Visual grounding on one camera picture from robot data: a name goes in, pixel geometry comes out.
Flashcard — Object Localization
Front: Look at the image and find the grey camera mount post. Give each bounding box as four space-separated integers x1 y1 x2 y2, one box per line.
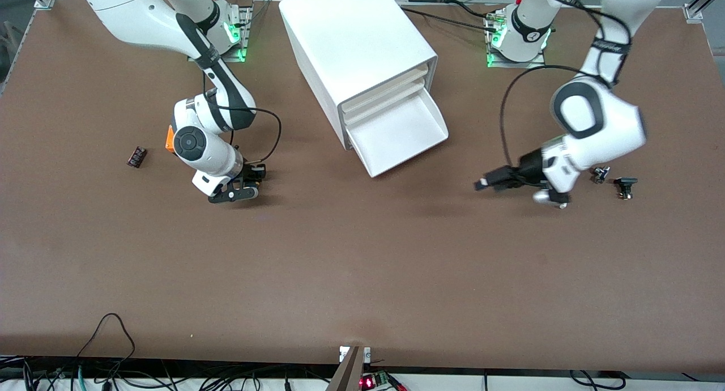
326 346 372 391

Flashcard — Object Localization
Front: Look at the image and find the black switch component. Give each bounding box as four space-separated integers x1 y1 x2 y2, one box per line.
614 177 639 201

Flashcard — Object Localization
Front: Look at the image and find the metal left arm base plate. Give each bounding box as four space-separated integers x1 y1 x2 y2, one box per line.
484 8 547 70

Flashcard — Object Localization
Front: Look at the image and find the long black table cable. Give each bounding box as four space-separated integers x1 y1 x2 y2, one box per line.
400 7 499 33

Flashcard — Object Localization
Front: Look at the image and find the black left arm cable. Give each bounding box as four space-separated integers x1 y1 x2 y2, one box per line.
500 0 629 168

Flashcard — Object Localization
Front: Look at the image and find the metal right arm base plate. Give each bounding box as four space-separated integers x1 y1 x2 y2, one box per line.
187 6 253 63

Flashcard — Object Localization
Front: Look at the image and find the black looped cable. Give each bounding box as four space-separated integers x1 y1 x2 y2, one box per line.
76 313 137 360

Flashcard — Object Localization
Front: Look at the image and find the circuit board with red light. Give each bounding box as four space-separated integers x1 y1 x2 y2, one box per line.
360 371 408 391

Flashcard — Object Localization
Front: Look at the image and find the white tray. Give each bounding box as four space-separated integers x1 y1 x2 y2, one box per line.
347 90 449 178

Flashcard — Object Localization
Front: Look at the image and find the short black table cable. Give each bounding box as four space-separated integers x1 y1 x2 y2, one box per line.
445 0 496 20

